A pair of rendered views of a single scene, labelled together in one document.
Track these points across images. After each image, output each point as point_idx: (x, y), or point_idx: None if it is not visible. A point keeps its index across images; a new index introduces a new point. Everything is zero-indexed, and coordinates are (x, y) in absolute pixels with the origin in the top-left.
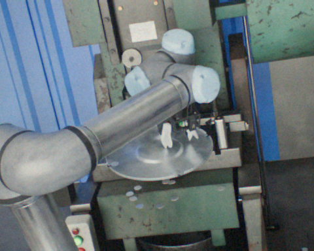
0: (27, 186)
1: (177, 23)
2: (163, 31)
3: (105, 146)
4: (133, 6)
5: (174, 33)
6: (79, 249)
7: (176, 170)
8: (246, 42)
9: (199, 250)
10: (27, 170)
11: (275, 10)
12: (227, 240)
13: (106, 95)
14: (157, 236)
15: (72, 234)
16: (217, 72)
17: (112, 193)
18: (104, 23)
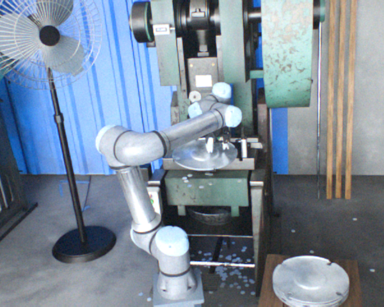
0: (128, 160)
1: (224, 78)
2: (216, 82)
3: (172, 144)
4: (199, 65)
5: (219, 85)
6: None
7: (212, 166)
8: None
9: (223, 219)
10: (129, 151)
11: (280, 77)
12: (242, 216)
13: (177, 118)
14: (199, 209)
15: None
16: (248, 110)
17: (174, 176)
18: (181, 73)
